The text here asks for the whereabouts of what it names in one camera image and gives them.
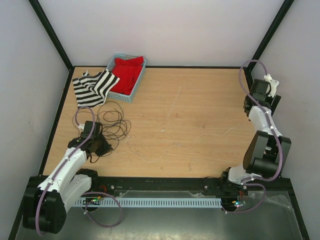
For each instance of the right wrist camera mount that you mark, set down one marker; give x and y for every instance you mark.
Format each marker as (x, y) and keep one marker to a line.
(272, 85)

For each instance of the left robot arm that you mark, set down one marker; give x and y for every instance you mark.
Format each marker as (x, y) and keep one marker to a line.
(46, 202)

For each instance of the black white striped cloth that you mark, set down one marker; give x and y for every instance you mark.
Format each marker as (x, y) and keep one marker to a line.
(91, 91)

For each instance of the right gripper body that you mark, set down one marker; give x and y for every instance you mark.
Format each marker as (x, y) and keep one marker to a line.
(265, 98)

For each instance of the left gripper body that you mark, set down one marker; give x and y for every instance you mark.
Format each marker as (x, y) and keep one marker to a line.
(94, 139)

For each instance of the light blue cable duct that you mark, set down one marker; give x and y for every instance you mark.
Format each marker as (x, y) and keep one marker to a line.
(152, 202)

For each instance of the light blue plastic basket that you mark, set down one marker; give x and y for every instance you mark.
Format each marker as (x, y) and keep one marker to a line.
(122, 97)

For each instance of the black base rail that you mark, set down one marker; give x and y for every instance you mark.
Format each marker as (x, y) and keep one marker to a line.
(208, 186)

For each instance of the red cloth in basket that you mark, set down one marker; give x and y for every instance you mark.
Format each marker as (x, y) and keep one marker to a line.
(128, 72)

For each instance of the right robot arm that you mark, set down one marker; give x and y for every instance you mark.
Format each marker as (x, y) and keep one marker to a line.
(268, 151)

